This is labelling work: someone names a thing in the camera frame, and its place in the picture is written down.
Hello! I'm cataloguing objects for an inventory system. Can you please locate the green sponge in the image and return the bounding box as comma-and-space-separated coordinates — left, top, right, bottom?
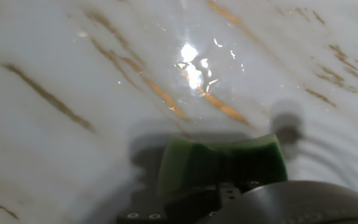
157, 134, 289, 197

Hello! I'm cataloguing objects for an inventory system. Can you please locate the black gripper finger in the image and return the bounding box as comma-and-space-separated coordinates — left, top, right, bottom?
116, 180, 262, 224

